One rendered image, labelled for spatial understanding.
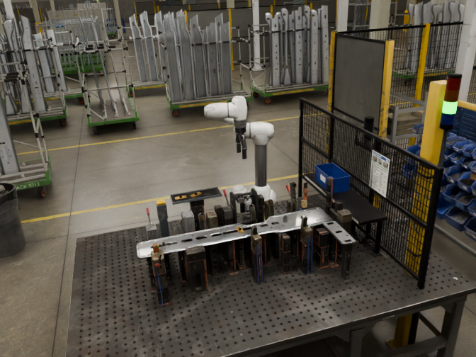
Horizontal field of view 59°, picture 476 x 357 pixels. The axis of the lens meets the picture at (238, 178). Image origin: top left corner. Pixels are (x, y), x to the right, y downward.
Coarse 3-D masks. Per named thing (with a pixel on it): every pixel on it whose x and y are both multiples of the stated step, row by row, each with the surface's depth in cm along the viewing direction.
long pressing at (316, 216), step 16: (320, 208) 317; (240, 224) 301; (256, 224) 300; (288, 224) 298; (320, 224) 297; (160, 240) 286; (176, 240) 285; (192, 240) 284; (208, 240) 283; (224, 240) 283; (144, 256) 270
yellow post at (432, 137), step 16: (432, 96) 240; (432, 112) 242; (432, 128) 245; (432, 144) 248; (432, 160) 251; (432, 176) 256; (416, 240) 275; (416, 256) 279; (416, 272) 285; (400, 320) 307; (400, 336) 311
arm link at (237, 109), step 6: (234, 96) 282; (240, 96) 282; (234, 102) 281; (240, 102) 280; (228, 108) 282; (234, 108) 281; (240, 108) 281; (246, 108) 284; (228, 114) 283; (234, 114) 283; (240, 114) 283; (246, 114) 286
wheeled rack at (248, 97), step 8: (160, 32) 945; (248, 32) 901; (160, 40) 952; (232, 40) 953; (240, 40) 934; (240, 56) 1009; (240, 64) 1016; (168, 72) 893; (240, 72) 1024; (168, 80) 900; (168, 96) 979; (208, 96) 968; (216, 96) 973; (224, 96) 956; (232, 96) 958; (248, 96) 964; (176, 104) 929; (184, 104) 928; (192, 104) 930; (200, 104) 934; (248, 104) 971; (176, 112) 937
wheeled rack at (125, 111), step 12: (84, 48) 833; (96, 48) 811; (108, 48) 808; (120, 48) 795; (84, 72) 959; (108, 72) 974; (84, 84) 883; (132, 84) 825; (84, 96) 805; (96, 108) 926; (108, 108) 921; (120, 108) 917; (132, 108) 914; (96, 120) 837; (108, 120) 835; (120, 120) 841; (132, 120) 849; (96, 132) 843
